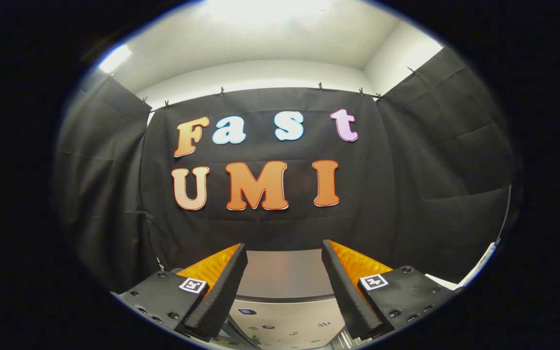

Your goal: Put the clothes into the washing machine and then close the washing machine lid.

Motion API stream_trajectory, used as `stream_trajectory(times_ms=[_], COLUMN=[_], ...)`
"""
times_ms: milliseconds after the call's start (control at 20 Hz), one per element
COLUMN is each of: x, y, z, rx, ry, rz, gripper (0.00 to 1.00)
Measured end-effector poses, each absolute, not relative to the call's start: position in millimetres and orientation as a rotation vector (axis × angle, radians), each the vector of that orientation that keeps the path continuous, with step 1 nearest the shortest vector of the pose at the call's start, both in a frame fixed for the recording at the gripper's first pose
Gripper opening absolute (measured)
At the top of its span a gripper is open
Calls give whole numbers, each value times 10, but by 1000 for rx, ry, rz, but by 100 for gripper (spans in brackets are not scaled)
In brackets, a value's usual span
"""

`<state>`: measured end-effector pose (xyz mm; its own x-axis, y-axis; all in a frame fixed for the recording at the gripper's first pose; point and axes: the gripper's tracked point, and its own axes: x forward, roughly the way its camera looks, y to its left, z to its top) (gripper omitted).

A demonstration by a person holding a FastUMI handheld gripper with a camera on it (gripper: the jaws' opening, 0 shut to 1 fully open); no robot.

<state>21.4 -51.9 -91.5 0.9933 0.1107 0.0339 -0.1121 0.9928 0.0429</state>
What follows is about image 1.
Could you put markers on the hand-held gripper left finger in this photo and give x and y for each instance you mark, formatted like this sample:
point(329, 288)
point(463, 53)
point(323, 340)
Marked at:
point(224, 296)

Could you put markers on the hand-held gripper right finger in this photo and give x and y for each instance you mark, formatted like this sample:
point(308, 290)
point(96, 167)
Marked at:
point(345, 296)

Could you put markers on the black backdrop cloth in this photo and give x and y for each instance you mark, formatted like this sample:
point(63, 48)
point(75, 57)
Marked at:
point(406, 194)

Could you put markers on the white panel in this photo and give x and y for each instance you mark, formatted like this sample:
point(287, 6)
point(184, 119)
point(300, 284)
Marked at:
point(479, 267)

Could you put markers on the row of backdrop clips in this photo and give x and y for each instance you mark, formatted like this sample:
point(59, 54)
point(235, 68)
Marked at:
point(221, 91)

